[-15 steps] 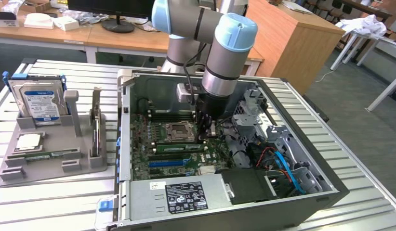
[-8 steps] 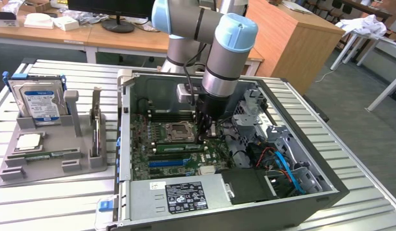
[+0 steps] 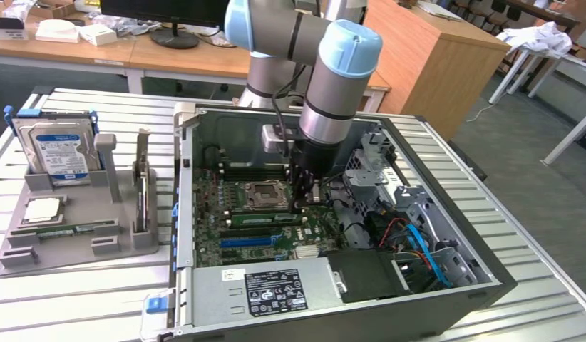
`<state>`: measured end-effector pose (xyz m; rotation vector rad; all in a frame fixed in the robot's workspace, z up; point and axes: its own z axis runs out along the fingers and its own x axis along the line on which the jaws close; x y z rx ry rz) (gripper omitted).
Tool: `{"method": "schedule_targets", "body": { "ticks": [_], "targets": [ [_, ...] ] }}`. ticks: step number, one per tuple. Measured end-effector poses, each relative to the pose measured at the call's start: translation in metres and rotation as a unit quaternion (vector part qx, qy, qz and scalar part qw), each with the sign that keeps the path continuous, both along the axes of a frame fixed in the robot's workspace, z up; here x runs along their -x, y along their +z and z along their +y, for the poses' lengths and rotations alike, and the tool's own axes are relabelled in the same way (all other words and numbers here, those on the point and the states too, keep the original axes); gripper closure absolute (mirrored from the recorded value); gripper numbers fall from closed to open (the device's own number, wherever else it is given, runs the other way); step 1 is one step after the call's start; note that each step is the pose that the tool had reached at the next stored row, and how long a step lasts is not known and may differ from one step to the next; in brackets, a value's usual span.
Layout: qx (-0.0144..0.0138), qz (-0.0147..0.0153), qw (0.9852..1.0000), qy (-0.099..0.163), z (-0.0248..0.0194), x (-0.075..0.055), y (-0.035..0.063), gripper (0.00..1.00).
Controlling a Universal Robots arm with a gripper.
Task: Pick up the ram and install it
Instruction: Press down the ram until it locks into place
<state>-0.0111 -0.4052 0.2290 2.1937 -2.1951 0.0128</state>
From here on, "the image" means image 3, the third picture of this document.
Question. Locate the grey parts rack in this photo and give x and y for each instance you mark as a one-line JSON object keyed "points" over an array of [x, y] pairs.
{"points": [[88, 213]]}

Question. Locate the white box with dark label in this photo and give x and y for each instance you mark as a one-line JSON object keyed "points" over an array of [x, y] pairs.
{"points": [[6, 30]]}

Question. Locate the white frame table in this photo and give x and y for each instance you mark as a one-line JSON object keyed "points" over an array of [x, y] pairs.
{"points": [[571, 64]]}

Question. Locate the open black PC case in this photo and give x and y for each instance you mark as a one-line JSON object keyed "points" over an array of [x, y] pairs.
{"points": [[473, 228]]}

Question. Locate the wooden cabinet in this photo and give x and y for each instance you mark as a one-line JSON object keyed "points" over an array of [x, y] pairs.
{"points": [[431, 64]]}

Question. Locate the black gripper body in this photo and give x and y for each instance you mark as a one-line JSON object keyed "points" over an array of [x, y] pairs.
{"points": [[316, 156]]}

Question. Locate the CPU socket with metal frame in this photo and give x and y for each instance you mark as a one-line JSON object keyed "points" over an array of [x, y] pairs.
{"points": [[267, 195]]}

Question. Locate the white crumpled cloth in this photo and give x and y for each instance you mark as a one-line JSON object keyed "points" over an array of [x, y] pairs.
{"points": [[540, 37]]}

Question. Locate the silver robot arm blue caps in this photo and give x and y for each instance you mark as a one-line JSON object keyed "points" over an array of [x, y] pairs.
{"points": [[337, 71]]}

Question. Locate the grey power supply with label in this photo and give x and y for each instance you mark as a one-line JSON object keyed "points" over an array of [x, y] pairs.
{"points": [[216, 295]]}

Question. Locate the blue expansion slot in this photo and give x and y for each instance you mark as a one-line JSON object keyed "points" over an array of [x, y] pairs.
{"points": [[245, 241]]}

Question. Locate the small white box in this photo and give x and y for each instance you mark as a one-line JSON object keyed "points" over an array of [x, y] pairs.
{"points": [[98, 35]]}

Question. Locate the small silver heatsink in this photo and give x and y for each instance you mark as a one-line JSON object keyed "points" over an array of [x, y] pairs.
{"points": [[307, 251]]}

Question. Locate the metal disk bay cage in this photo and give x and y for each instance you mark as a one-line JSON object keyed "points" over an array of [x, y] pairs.
{"points": [[419, 206]]}

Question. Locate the green RAM stick installed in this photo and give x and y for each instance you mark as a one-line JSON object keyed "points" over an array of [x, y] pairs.
{"points": [[261, 220]]}

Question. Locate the green motherboard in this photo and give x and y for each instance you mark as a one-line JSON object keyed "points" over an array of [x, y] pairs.
{"points": [[285, 242]]}

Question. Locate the black RAM slot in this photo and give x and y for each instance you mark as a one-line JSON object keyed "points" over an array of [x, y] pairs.
{"points": [[255, 175]]}

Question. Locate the white round device box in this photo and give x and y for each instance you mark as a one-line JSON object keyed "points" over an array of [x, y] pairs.
{"points": [[57, 30]]}

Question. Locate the long wooden desk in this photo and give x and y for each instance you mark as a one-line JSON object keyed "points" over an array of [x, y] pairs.
{"points": [[60, 53]]}

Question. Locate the hard disk with blue carrier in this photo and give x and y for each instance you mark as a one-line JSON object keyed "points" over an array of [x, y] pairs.
{"points": [[54, 149]]}

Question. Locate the green RAM stick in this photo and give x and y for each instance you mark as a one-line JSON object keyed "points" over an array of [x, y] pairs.
{"points": [[60, 230]]}

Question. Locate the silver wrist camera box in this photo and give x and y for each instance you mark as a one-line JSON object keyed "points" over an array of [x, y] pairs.
{"points": [[273, 137]]}

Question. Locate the black computer monitor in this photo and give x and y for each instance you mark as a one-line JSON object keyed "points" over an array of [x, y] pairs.
{"points": [[149, 9]]}

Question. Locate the black expansion slot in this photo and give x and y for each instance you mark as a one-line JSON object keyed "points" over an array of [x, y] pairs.
{"points": [[243, 233]]}

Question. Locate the graphics card with metal bracket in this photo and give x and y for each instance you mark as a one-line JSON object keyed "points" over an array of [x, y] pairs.
{"points": [[141, 178]]}

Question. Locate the silver CPU chip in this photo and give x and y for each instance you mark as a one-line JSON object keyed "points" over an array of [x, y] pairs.
{"points": [[41, 211]]}

